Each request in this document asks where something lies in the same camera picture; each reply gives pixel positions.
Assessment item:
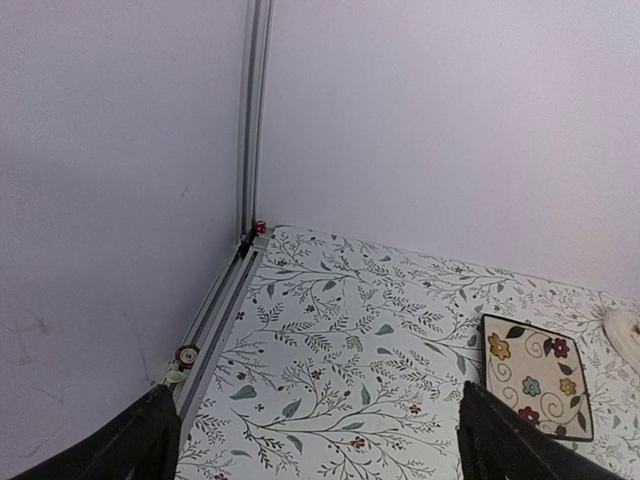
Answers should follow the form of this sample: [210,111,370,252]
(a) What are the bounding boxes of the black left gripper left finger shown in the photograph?
[16,385,181,479]

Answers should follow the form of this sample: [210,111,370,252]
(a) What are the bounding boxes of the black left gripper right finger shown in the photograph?
[457,381,619,480]

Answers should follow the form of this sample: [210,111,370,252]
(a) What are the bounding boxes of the white lace sneaker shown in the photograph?
[603,309,639,356]

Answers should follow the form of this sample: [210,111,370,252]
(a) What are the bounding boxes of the square floral ceramic plate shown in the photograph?
[481,314,594,442]

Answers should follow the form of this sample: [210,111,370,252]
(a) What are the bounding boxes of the red round knob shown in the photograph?
[174,345,200,371]

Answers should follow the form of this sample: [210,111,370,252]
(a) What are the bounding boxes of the floral patterned table mat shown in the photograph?
[176,226,639,479]

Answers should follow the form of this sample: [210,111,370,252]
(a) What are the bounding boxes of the aluminium side rail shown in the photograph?
[163,235,269,439]

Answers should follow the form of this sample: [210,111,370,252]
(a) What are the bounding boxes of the left aluminium corner post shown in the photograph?
[237,1,275,243]

